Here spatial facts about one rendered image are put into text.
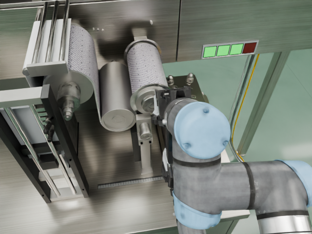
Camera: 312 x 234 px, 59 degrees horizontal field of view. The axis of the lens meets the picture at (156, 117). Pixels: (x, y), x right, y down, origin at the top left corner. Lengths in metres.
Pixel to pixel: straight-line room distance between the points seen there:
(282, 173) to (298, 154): 2.10
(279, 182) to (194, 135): 0.16
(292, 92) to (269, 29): 1.79
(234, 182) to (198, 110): 0.13
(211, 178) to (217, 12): 0.85
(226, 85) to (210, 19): 1.79
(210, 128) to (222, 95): 2.43
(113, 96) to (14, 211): 0.57
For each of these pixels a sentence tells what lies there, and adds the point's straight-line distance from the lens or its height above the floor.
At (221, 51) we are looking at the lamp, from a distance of 1.28.
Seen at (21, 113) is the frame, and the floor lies 1.37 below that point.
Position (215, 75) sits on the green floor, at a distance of 3.01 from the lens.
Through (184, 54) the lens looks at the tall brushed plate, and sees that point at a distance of 1.24.
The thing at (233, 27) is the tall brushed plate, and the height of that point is 1.29.
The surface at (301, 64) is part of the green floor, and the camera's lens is 3.48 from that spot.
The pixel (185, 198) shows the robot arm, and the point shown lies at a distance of 0.44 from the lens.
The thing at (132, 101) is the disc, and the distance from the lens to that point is 0.92.
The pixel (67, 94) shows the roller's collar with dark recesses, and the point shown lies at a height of 1.37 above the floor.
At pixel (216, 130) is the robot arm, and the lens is 0.39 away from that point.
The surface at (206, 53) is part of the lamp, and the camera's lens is 1.26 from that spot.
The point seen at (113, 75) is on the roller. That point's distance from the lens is 1.05.
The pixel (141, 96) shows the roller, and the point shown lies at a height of 1.29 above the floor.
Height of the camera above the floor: 1.91
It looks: 49 degrees down
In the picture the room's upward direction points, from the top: straight up
